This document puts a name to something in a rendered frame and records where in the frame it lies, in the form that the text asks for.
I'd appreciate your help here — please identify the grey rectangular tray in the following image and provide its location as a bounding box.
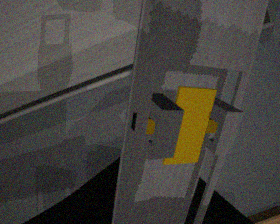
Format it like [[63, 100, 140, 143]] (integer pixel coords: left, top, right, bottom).
[[0, 0, 141, 124]]

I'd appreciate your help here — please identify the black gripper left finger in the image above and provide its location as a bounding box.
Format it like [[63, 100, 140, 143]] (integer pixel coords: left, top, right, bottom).
[[24, 157, 120, 224]]

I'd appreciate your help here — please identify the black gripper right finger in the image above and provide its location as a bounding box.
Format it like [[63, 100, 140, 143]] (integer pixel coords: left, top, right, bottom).
[[184, 177, 254, 224]]

